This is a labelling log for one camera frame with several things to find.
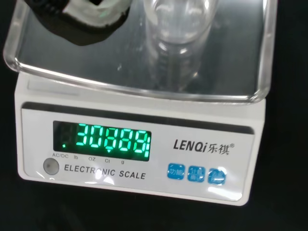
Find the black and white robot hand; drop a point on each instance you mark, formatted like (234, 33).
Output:
(81, 26)

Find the white electronic balance steel pan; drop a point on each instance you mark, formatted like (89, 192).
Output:
(134, 110)

